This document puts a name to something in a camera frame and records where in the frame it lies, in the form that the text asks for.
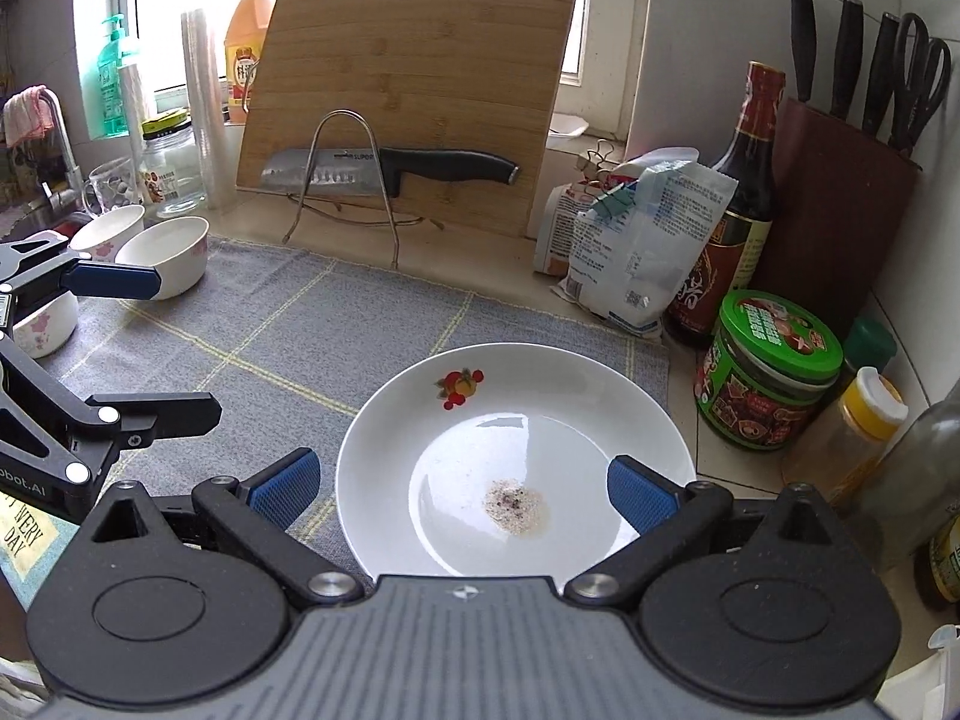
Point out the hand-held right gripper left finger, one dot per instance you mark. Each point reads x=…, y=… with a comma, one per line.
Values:
x=285, y=491

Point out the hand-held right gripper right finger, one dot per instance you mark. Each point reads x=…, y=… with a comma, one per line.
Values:
x=641, y=495

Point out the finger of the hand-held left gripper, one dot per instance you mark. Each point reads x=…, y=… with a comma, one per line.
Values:
x=112, y=281
x=165, y=416

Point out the white pink-floral bowl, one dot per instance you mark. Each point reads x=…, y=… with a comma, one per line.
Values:
x=176, y=247
x=45, y=330
x=105, y=229

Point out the white floral plate brown stain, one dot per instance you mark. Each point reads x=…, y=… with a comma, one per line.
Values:
x=487, y=405

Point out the clear glass mug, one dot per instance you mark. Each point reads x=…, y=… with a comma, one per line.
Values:
x=112, y=187

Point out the metal faucet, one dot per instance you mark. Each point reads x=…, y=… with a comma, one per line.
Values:
x=69, y=165

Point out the clear glass jar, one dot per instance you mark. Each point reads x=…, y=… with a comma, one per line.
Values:
x=172, y=172

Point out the grey and teal checked mat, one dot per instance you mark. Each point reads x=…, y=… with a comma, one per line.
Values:
x=262, y=330

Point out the green-lidded sauce jar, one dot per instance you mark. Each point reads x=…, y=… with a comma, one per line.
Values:
x=757, y=390

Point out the pink cloth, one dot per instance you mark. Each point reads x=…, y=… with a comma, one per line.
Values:
x=26, y=116

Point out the green dish soap bottle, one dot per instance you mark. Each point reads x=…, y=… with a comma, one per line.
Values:
x=112, y=90

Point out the stack of clear plastic cups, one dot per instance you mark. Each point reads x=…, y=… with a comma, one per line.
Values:
x=202, y=105

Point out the yellow-lidded spice jar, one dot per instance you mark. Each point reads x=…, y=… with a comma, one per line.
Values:
x=840, y=450

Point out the white and blue packet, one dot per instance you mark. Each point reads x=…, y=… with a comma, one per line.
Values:
x=652, y=255

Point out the dark soy sauce bottle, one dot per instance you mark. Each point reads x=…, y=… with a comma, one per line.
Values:
x=720, y=255

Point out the orange cooking oil bottle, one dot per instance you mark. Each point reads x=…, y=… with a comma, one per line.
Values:
x=247, y=52

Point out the small green-capped bottle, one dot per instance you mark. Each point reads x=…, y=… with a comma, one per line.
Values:
x=870, y=345

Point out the clear glass bottle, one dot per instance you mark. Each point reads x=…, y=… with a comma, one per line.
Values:
x=915, y=480

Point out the red and white packet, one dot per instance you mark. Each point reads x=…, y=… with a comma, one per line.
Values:
x=555, y=232

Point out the green plastic clip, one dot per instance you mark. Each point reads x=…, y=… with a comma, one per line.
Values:
x=615, y=202

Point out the green-label oil bottle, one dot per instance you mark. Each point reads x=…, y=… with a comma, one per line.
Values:
x=941, y=562

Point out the metal binder clip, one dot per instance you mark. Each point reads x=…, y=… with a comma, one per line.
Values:
x=600, y=161

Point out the dark red knife block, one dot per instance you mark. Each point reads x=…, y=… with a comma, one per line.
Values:
x=840, y=202

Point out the white lidded plastic box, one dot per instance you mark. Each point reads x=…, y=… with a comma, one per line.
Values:
x=949, y=675

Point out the bamboo cutting board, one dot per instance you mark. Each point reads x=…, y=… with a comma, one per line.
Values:
x=412, y=75

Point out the small white dish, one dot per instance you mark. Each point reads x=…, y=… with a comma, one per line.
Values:
x=566, y=127

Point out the black kitchen scissors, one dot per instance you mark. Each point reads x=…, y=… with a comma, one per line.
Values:
x=902, y=136

